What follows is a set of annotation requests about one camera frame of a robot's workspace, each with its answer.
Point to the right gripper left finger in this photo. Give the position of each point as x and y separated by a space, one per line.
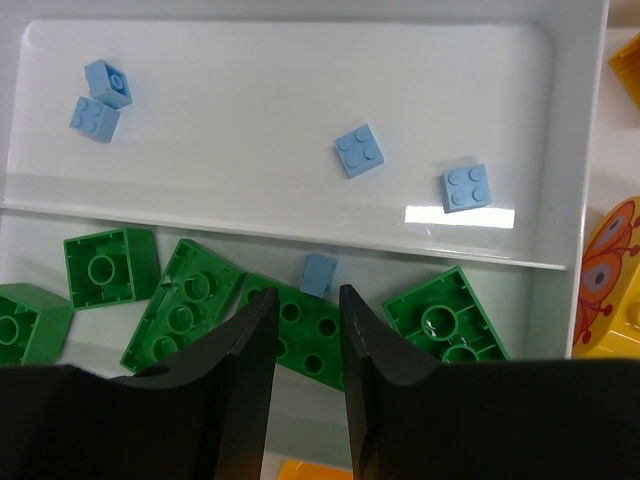
200 413

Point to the light blue square plate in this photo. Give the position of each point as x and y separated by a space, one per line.
465 188

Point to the small yellow square brick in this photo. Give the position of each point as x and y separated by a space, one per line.
625 64

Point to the orange ring lego piece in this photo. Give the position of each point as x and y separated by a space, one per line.
298 470

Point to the yellow butterfly rounded brick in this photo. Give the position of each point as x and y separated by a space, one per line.
607 315

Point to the green small square brick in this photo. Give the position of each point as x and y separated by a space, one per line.
111 267

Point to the light blue plate brick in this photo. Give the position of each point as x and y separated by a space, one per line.
318 275

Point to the green square brick hollow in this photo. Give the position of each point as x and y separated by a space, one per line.
34 324

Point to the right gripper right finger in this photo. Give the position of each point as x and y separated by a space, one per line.
412 416

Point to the green sloped brick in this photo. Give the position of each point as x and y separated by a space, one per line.
445 318

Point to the green plate brick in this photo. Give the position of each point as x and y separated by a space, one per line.
309 335

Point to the white divided sorting tray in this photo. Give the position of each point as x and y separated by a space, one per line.
229 142

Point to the light blue brick left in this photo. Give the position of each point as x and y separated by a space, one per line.
359 151

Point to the green two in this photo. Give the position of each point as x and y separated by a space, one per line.
192 298

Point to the light blue brick right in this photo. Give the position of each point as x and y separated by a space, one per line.
94 119

